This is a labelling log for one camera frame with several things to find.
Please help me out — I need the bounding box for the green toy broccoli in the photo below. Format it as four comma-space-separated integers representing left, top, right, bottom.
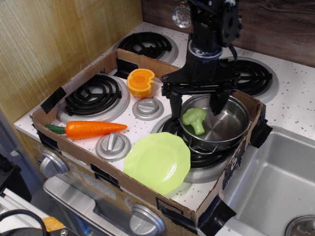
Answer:
182, 108, 207, 135

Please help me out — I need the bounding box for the silver front stove knob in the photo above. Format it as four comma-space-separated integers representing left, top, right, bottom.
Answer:
95, 133, 131, 162

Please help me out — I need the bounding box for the front right stove burner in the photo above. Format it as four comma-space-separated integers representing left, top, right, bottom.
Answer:
151, 115, 235, 183

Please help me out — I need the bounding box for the hanging silver strainer ladle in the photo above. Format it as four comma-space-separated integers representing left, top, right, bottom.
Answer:
172, 0, 191, 29

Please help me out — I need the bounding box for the silver sink drain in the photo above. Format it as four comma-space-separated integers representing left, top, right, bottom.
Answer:
284, 214, 315, 236

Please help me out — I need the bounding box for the stove burner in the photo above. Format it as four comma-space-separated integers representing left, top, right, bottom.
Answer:
114, 32, 179, 64
57, 74, 130, 124
151, 115, 235, 183
219, 56, 280, 104

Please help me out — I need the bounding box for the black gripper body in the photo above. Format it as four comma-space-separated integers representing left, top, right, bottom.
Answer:
162, 53, 240, 98

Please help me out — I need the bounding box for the orange toy carrot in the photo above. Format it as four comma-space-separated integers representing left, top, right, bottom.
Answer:
45, 121, 127, 140

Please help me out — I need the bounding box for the silver left oven knob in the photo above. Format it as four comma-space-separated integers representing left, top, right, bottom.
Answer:
39, 150, 69, 178

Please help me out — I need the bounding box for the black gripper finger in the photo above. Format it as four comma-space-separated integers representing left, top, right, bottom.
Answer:
210, 91, 230, 116
169, 94, 182, 118

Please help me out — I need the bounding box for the back right stove burner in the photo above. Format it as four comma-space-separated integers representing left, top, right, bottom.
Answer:
219, 56, 280, 104

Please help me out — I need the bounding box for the silver right oven knob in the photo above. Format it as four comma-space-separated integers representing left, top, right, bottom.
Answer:
129, 204, 166, 236

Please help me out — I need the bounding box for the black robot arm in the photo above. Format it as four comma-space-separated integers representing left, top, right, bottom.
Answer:
162, 0, 243, 118

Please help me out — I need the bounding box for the silver stove knob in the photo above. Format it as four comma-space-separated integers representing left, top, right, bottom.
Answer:
95, 133, 131, 162
132, 98, 164, 121

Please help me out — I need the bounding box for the silver oven door handle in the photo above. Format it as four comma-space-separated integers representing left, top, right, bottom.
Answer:
44, 177, 106, 229

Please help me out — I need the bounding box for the orange toy half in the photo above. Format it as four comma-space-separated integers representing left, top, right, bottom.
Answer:
127, 68, 155, 98

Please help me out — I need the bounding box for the silver oven knob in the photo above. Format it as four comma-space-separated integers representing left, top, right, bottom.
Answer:
129, 204, 166, 236
39, 150, 69, 178

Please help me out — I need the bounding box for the light green plastic plate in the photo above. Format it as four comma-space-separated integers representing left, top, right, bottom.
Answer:
124, 132, 190, 196

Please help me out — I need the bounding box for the front left stove burner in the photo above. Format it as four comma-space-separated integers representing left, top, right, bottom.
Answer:
57, 74, 130, 124

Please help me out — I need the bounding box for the grey toy sink basin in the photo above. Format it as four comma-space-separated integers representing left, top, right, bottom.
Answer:
221, 127, 315, 236

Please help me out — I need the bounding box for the yellow sponge piece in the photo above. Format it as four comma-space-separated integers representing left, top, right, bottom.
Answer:
42, 216, 64, 232

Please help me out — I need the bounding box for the silver middle stove knob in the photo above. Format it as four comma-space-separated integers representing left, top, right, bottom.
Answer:
132, 98, 164, 121

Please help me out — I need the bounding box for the stainless steel pot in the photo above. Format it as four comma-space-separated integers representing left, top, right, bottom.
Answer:
179, 94, 250, 154

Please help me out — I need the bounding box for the back left stove burner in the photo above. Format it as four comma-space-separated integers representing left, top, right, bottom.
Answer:
114, 32, 179, 64

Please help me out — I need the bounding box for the black cable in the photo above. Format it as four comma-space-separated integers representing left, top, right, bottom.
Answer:
0, 209, 47, 236

